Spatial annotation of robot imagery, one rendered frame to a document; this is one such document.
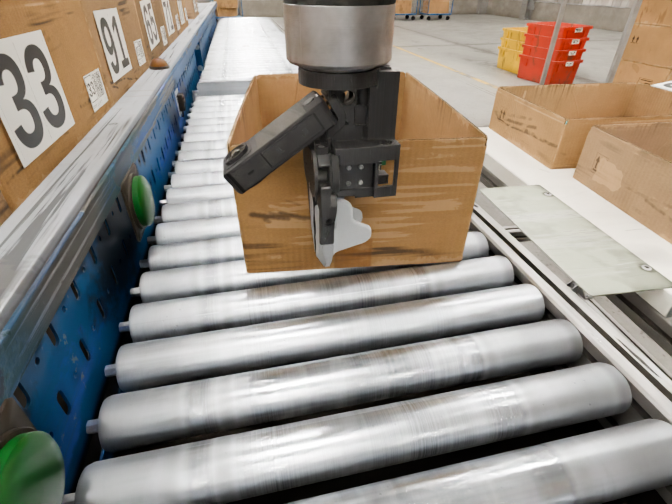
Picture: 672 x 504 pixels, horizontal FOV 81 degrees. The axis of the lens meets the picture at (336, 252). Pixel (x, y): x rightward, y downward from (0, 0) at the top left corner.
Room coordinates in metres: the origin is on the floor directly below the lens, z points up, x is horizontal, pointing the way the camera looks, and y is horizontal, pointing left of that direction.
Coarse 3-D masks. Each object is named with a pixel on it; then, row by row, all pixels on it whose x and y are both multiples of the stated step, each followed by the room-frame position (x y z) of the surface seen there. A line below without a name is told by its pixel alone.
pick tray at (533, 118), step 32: (512, 96) 0.95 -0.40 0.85; (544, 96) 1.04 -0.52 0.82; (576, 96) 1.06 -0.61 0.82; (608, 96) 1.07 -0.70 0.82; (640, 96) 1.05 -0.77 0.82; (512, 128) 0.92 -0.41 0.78; (544, 128) 0.80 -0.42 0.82; (576, 128) 0.75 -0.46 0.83; (544, 160) 0.78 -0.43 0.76; (576, 160) 0.76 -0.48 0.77
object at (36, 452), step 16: (32, 432) 0.14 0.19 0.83; (16, 448) 0.12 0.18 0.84; (32, 448) 0.13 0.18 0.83; (48, 448) 0.14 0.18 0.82; (0, 464) 0.11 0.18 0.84; (16, 464) 0.12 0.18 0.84; (32, 464) 0.12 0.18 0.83; (48, 464) 0.13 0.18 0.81; (0, 480) 0.11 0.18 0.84; (16, 480) 0.11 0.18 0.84; (32, 480) 0.11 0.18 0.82; (48, 480) 0.12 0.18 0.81; (64, 480) 0.13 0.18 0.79; (0, 496) 0.10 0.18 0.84; (16, 496) 0.10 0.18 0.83; (32, 496) 0.11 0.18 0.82; (48, 496) 0.12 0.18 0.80
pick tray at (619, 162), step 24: (600, 144) 0.67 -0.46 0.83; (624, 144) 0.63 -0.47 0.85; (648, 144) 0.73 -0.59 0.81; (576, 168) 0.71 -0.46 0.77; (600, 168) 0.65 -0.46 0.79; (624, 168) 0.61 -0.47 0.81; (648, 168) 0.56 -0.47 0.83; (600, 192) 0.63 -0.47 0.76; (624, 192) 0.59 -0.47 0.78; (648, 192) 0.55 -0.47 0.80; (648, 216) 0.53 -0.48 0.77
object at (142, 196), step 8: (136, 176) 0.50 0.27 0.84; (136, 184) 0.48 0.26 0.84; (144, 184) 0.50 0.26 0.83; (136, 192) 0.47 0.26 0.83; (144, 192) 0.49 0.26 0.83; (136, 200) 0.47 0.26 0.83; (144, 200) 0.48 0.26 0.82; (152, 200) 0.51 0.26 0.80; (136, 208) 0.46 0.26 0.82; (144, 208) 0.47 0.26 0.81; (152, 208) 0.50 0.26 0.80; (144, 216) 0.47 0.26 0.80; (152, 216) 0.49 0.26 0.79; (144, 224) 0.47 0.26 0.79
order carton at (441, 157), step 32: (256, 96) 0.76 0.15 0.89; (288, 96) 0.80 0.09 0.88; (416, 96) 0.73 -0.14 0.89; (256, 128) 0.70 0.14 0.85; (416, 128) 0.71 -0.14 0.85; (448, 128) 0.56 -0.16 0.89; (288, 160) 0.41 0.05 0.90; (416, 160) 0.43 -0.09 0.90; (448, 160) 0.43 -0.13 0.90; (480, 160) 0.43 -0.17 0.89; (256, 192) 0.41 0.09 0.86; (288, 192) 0.41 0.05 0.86; (416, 192) 0.43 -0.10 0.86; (448, 192) 0.43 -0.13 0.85; (256, 224) 0.41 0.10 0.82; (288, 224) 0.41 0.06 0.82; (384, 224) 0.42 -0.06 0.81; (416, 224) 0.43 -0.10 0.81; (448, 224) 0.43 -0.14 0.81; (256, 256) 0.41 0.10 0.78; (288, 256) 0.41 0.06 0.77; (352, 256) 0.42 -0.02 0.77; (384, 256) 0.43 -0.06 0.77; (416, 256) 0.43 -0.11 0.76; (448, 256) 0.43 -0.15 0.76
